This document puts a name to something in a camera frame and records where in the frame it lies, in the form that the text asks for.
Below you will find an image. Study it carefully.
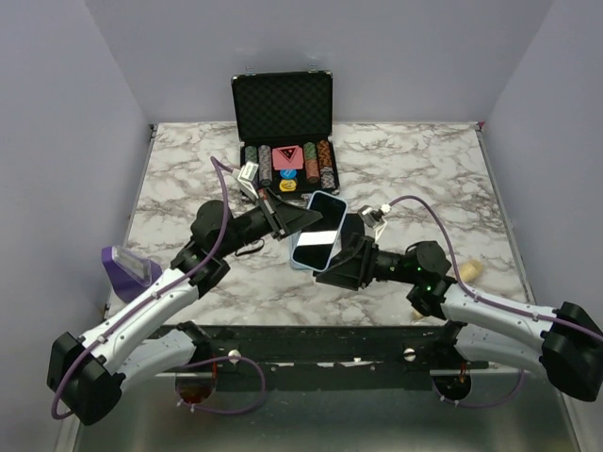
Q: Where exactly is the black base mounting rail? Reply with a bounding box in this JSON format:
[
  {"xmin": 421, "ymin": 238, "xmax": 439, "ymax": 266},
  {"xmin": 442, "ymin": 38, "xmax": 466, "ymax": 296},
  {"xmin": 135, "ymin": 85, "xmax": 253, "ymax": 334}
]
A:
[{"xmin": 176, "ymin": 321, "xmax": 487, "ymax": 392}]

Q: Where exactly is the pink card deck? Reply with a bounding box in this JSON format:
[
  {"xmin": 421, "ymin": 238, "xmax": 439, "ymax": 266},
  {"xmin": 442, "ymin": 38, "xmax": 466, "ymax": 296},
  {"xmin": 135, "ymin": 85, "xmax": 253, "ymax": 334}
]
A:
[{"xmin": 271, "ymin": 145, "xmax": 304, "ymax": 170}]

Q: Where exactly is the beige wooden handle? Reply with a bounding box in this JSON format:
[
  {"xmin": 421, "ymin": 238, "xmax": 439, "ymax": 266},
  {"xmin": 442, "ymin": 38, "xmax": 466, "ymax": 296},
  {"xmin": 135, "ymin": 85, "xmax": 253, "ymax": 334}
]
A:
[{"xmin": 459, "ymin": 259, "xmax": 483, "ymax": 283}]

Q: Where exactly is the purple cable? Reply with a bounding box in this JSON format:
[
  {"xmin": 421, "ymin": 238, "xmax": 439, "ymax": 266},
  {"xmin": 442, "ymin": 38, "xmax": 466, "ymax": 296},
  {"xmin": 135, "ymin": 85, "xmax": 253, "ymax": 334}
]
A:
[
  {"xmin": 49, "ymin": 155, "xmax": 236, "ymax": 421},
  {"xmin": 381, "ymin": 195, "xmax": 603, "ymax": 340}
]

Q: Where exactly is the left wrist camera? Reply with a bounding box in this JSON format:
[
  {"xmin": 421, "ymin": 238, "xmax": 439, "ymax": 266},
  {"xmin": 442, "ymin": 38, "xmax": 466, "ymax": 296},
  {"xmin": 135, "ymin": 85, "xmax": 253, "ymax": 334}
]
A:
[{"xmin": 233, "ymin": 161, "xmax": 259, "ymax": 202}]

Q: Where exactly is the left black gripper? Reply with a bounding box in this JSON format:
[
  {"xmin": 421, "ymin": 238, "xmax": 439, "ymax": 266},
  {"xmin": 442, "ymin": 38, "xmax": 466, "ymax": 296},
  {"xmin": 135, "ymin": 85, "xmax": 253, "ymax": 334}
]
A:
[{"xmin": 217, "ymin": 187, "xmax": 322, "ymax": 260}]

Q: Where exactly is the purple plastic card holder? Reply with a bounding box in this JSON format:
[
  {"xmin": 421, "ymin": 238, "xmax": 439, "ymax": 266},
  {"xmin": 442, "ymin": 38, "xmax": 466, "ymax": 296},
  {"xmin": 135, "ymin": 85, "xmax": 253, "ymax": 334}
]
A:
[{"xmin": 101, "ymin": 246, "xmax": 162, "ymax": 303}]

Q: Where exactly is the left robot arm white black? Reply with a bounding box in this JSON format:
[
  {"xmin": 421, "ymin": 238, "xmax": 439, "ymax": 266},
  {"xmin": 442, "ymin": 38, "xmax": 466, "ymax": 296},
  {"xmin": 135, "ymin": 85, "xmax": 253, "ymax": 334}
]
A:
[{"xmin": 47, "ymin": 189, "xmax": 322, "ymax": 426}]

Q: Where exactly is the blue dealer button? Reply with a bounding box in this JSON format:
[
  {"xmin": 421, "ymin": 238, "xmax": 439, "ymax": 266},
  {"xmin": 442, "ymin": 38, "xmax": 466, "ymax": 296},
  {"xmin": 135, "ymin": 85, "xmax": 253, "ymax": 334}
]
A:
[{"xmin": 280, "ymin": 169, "xmax": 297, "ymax": 180}]

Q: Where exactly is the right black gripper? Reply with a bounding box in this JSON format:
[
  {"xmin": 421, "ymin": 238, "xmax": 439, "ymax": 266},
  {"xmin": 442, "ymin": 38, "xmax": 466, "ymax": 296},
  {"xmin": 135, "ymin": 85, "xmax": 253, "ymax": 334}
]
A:
[{"xmin": 313, "ymin": 233, "xmax": 420, "ymax": 291}]

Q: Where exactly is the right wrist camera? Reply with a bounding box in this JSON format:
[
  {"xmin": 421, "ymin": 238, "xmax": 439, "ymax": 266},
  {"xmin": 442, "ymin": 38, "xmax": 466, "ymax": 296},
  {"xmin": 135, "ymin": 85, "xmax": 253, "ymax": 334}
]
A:
[{"xmin": 358, "ymin": 203, "xmax": 392, "ymax": 242}]

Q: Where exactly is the black smartphone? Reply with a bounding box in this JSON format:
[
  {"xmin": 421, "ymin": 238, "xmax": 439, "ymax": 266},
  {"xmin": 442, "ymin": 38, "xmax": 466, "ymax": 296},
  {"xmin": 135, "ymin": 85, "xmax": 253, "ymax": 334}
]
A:
[
  {"xmin": 339, "ymin": 213, "xmax": 366, "ymax": 249},
  {"xmin": 291, "ymin": 192, "xmax": 346, "ymax": 269}
]

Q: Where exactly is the black aluminium poker chip case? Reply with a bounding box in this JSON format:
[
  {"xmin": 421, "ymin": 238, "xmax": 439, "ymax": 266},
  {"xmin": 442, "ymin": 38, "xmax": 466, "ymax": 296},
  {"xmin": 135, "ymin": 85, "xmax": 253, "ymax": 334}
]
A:
[{"xmin": 231, "ymin": 71, "xmax": 340, "ymax": 200}]

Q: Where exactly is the yellow dealer button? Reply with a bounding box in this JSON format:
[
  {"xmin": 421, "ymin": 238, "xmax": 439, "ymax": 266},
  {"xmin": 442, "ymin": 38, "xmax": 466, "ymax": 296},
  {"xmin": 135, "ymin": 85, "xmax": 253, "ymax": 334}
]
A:
[{"xmin": 279, "ymin": 179, "xmax": 298, "ymax": 192}]

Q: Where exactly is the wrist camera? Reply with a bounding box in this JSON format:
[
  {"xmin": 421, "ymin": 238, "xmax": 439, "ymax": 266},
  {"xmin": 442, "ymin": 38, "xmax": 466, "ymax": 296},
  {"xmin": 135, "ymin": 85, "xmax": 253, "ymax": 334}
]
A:
[
  {"xmin": 358, "ymin": 203, "xmax": 392, "ymax": 242},
  {"xmin": 233, "ymin": 161, "xmax": 259, "ymax": 202}
]

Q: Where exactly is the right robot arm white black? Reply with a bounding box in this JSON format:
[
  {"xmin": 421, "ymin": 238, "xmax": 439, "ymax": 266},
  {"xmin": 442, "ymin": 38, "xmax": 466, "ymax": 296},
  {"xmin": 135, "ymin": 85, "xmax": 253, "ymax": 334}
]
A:
[{"xmin": 314, "ymin": 234, "xmax": 602, "ymax": 402}]

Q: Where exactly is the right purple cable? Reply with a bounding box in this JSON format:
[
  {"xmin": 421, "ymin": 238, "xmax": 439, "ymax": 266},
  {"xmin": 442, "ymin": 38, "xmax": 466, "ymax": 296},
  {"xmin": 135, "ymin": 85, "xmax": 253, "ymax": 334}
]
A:
[{"xmin": 381, "ymin": 195, "xmax": 603, "ymax": 340}]

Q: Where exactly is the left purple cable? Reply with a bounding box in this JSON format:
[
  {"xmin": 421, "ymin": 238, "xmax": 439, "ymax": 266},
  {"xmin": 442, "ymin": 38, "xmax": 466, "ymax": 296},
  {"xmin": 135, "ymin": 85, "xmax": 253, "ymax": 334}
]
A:
[{"xmin": 49, "ymin": 155, "xmax": 236, "ymax": 421}]

